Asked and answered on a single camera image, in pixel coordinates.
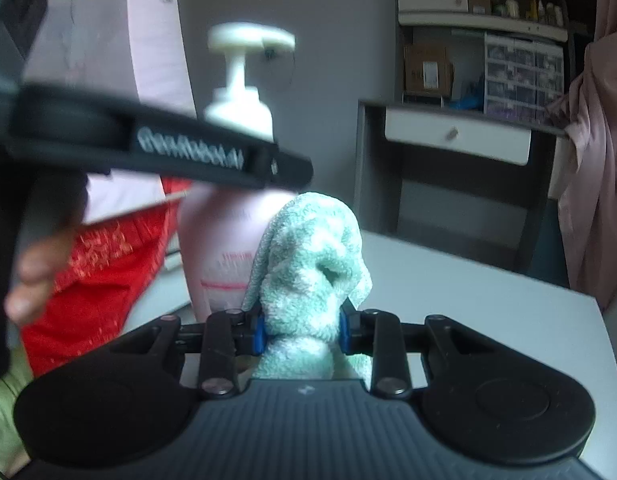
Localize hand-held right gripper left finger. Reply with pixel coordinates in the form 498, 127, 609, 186
112, 304, 266, 401

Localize blue cloth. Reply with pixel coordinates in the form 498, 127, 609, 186
451, 94, 485, 112

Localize clear plastic drawer organiser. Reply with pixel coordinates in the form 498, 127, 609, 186
483, 32, 566, 122

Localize white desk drawer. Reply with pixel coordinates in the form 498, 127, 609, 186
385, 108, 533, 166

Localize pink hanging cloth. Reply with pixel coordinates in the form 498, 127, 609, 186
545, 0, 617, 312

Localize pink pump bottle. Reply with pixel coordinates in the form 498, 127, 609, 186
177, 22, 297, 325

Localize green and white towel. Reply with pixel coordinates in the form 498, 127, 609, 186
241, 191, 374, 382

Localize light green cloth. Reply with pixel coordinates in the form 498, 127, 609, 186
0, 350, 35, 479

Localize dark grey desk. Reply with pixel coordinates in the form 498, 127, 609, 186
353, 99, 570, 277

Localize row of small bottles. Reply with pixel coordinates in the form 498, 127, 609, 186
491, 0, 565, 27

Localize red patterned cloth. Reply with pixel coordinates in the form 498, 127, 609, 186
21, 175, 195, 379

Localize brown cardboard box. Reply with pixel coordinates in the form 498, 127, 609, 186
403, 43, 455, 97

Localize dark shelf unit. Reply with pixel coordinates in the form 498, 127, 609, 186
396, 0, 598, 113

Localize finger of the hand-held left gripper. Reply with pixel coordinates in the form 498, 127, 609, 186
245, 140, 315, 192

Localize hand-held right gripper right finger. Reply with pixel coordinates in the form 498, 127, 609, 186
339, 307, 492, 400

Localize pink gift box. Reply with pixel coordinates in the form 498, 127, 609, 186
23, 0, 199, 227

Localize person's left hand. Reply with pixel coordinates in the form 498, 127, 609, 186
3, 212, 89, 327

